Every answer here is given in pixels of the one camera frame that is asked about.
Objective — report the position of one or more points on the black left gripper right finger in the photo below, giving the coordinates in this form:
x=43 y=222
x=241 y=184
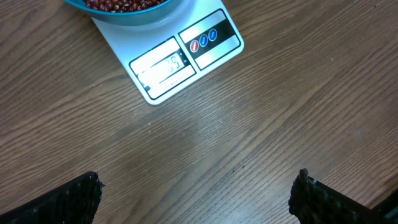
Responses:
x=313 y=202

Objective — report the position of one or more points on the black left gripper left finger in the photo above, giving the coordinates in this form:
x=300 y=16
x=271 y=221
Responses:
x=75 y=202

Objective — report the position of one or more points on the blue bowl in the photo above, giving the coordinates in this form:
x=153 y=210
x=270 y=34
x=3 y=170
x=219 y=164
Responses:
x=136 y=18

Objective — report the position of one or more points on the white kitchen scale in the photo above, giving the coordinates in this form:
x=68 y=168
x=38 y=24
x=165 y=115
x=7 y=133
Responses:
x=166 y=56

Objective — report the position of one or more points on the red beans in bowl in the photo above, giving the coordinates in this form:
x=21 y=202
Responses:
x=121 y=5

